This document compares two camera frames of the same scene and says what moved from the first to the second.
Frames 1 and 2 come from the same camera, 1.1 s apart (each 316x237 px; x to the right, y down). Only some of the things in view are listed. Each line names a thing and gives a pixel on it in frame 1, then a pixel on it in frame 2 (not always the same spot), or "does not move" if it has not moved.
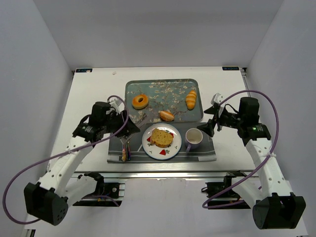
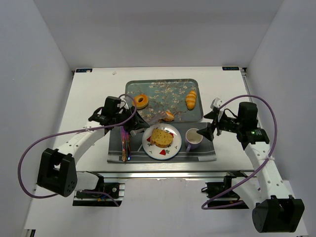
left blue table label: [83, 70] does not move
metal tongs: [125, 143] → [158, 119]
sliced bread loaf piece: [161, 138] does not move
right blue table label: [230, 68] does not move
